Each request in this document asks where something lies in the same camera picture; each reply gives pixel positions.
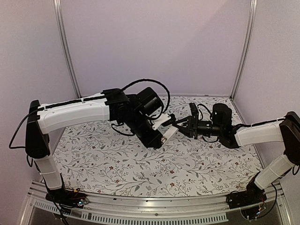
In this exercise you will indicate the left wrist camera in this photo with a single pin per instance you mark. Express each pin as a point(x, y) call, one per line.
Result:
point(164, 120)

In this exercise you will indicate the floral table mat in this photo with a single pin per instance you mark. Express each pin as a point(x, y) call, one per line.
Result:
point(97, 159)

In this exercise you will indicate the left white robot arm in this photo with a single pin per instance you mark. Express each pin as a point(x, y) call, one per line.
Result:
point(143, 113)

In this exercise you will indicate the right aluminium frame post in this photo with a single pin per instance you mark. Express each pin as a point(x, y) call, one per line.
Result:
point(245, 49)

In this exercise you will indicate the front aluminium rail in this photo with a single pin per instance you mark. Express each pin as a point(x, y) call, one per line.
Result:
point(124, 210)

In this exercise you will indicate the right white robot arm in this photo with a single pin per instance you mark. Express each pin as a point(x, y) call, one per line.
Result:
point(285, 130)

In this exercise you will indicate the aluminium frame post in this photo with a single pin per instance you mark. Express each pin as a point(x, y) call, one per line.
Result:
point(65, 47)
point(245, 49)

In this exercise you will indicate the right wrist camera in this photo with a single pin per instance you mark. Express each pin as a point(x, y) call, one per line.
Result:
point(194, 110)

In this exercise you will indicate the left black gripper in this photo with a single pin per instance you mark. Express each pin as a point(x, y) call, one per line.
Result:
point(149, 142)

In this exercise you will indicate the left aluminium frame post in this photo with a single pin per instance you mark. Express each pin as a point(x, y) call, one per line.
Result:
point(65, 47)

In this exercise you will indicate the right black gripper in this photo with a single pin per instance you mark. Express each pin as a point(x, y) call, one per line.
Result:
point(193, 125)

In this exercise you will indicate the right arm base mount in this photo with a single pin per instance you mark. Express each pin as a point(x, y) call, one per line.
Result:
point(237, 199)

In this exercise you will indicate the white remote control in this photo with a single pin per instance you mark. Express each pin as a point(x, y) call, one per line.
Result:
point(171, 131)

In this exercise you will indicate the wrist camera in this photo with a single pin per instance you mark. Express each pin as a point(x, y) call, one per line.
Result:
point(164, 120)
point(194, 110)

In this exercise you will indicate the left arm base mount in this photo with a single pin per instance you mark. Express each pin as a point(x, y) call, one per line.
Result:
point(67, 198)

